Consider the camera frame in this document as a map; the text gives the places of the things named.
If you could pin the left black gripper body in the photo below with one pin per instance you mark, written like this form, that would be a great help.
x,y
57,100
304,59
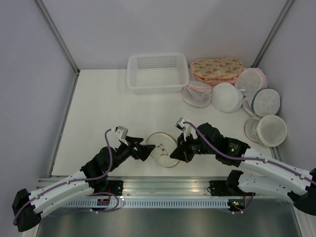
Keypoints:
x,y
123,152

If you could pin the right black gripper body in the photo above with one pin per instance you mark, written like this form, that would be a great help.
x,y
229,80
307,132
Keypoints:
x,y
194,145

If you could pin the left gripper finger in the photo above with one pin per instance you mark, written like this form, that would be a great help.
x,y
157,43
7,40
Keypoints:
x,y
134,142
144,151

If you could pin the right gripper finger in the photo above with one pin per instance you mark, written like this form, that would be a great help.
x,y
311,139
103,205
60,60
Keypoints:
x,y
181,153
182,141

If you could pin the beige mesh laundry bag glasses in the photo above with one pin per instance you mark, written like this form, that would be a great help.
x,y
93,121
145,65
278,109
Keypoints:
x,y
165,144

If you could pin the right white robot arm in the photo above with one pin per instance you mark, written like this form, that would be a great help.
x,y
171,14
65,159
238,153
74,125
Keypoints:
x,y
255,173

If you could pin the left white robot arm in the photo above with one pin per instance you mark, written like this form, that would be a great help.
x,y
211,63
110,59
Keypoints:
x,y
30,208

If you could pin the pink trim mesh bag front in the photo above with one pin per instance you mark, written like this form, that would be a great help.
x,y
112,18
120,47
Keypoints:
x,y
197,93

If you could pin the pink trim mesh bag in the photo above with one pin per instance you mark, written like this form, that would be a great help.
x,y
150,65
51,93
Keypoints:
x,y
251,80
197,93

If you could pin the white round mesh bag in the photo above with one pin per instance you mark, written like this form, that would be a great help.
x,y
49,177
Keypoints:
x,y
226,98

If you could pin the beige mesh bag right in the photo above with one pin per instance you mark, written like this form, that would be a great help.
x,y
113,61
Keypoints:
x,y
268,131

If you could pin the blue trim mesh bag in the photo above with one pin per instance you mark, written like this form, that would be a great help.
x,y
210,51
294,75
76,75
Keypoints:
x,y
262,103

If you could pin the pink trim mesh bag back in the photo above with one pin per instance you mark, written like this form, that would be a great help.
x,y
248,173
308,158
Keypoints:
x,y
251,80

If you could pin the white plastic basket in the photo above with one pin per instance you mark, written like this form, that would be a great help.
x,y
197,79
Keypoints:
x,y
157,73

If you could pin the carrot print pouch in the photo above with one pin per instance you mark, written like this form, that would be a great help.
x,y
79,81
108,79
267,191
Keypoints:
x,y
216,71

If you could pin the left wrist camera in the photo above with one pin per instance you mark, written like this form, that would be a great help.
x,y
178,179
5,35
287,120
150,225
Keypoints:
x,y
120,133

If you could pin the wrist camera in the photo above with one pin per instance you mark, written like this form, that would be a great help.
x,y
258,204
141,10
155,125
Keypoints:
x,y
185,126
120,133

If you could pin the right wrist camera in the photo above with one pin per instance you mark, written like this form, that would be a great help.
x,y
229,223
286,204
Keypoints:
x,y
185,126

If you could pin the aluminium rail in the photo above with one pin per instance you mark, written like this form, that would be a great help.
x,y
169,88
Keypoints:
x,y
161,187

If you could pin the white slotted cable duct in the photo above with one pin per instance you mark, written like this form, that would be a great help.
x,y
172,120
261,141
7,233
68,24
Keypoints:
x,y
149,203

